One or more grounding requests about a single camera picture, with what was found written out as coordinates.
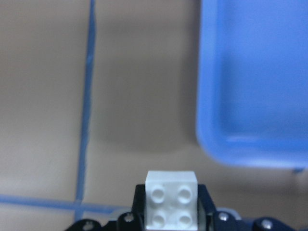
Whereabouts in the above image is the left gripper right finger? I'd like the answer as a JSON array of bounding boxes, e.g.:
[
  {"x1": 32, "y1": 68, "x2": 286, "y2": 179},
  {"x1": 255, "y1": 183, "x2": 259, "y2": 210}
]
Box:
[{"x1": 197, "y1": 184, "x2": 295, "y2": 231}]

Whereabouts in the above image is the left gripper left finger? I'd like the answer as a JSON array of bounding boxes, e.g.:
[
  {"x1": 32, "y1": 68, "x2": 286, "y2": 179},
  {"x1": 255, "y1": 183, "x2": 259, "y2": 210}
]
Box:
[{"x1": 66, "y1": 184, "x2": 146, "y2": 231}]

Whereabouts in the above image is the white block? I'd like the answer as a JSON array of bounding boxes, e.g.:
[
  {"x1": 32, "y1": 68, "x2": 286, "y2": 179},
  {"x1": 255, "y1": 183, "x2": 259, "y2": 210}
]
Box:
[{"x1": 144, "y1": 170, "x2": 198, "y2": 231}]

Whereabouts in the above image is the blue plastic tray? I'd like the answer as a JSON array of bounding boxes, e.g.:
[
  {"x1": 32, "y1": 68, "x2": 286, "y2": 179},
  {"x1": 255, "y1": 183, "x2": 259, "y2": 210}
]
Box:
[{"x1": 196, "y1": 0, "x2": 308, "y2": 169}]

